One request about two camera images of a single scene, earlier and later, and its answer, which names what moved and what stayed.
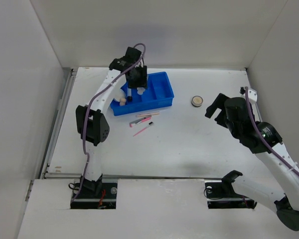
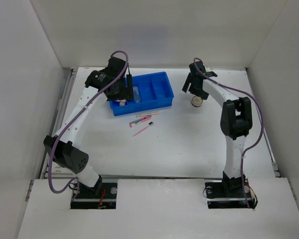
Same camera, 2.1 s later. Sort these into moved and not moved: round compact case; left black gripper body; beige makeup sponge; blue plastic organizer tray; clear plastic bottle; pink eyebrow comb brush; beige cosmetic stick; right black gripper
Moved: left black gripper body; right black gripper; clear plastic bottle
Not moved: beige cosmetic stick; blue plastic organizer tray; round compact case; beige makeup sponge; pink eyebrow comb brush
